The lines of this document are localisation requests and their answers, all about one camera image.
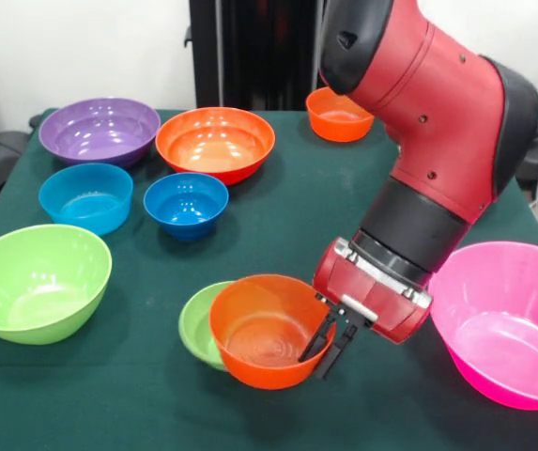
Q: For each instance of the small green bowl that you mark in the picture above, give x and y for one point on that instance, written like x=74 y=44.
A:
x=198 y=329

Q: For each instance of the large green bowl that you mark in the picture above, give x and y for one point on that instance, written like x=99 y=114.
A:
x=38 y=282

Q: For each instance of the small translucent orange bowl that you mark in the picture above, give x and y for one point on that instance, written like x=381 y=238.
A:
x=334 y=122
x=259 y=329

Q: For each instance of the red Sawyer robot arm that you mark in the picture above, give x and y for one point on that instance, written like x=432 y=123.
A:
x=437 y=117

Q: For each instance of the dark green table cloth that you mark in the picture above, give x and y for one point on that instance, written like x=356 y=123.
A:
x=132 y=399

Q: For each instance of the small dark blue bowl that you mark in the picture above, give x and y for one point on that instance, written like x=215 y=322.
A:
x=186 y=206

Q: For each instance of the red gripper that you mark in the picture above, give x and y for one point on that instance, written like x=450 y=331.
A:
x=367 y=300

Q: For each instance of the large pink bowl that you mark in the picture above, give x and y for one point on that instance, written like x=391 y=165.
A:
x=498 y=319

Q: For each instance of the light blue translucent bowl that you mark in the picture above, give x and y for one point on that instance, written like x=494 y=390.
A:
x=85 y=202

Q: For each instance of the purple bowl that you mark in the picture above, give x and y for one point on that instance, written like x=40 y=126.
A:
x=99 y=136

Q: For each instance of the large orange bowl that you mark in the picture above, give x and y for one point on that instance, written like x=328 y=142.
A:
x=214 y=145

